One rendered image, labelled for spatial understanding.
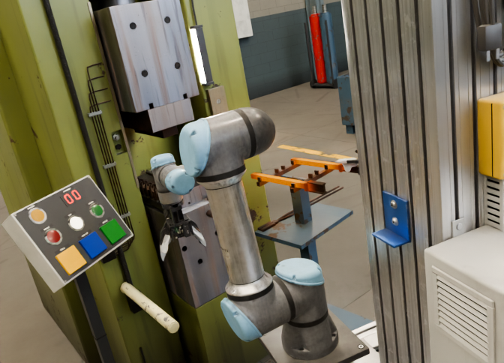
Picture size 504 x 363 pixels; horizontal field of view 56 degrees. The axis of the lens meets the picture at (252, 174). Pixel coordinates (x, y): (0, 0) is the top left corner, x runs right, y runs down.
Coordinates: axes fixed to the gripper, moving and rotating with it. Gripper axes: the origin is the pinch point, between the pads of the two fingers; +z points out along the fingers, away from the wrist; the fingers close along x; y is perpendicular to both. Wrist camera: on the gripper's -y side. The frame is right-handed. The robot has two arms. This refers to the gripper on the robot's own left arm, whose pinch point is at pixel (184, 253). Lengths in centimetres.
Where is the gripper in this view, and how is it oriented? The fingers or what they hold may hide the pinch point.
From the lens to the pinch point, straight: 166.0
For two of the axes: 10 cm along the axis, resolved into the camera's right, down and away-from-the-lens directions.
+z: 1.7, 9.3, 3.2
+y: 3.7, 2.4, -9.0
